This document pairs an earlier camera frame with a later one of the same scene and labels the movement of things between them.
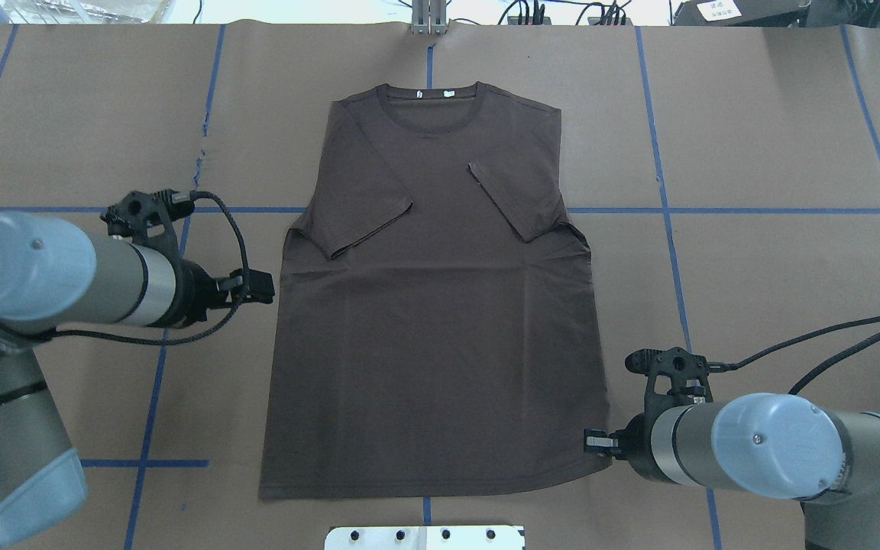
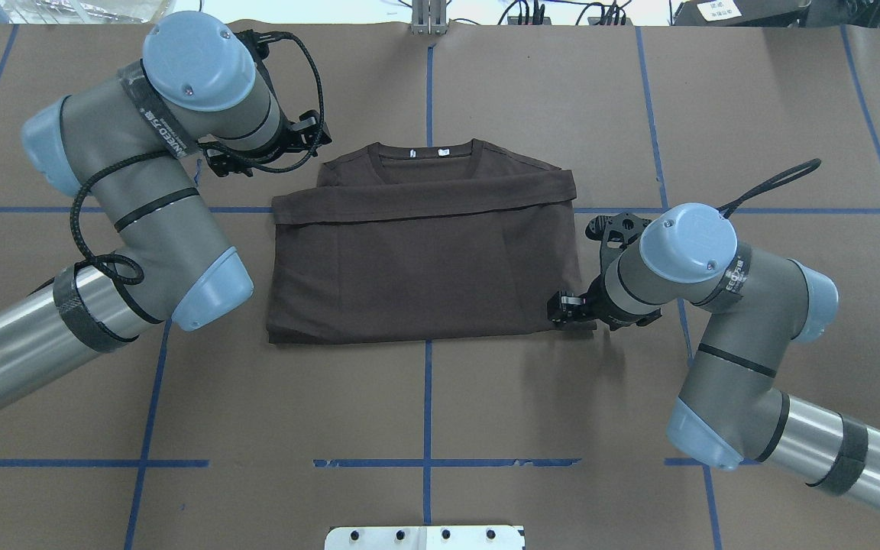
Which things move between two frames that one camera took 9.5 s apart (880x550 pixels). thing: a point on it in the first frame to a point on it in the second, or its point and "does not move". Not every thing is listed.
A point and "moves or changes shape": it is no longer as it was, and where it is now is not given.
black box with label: [741, 13] does not move
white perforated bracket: [428, 537] does not move
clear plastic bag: [89, 11] does not move
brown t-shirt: [434, 325] moves or changes shape
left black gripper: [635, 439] to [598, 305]
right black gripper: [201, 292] to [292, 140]
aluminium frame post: [429, 17] does not move
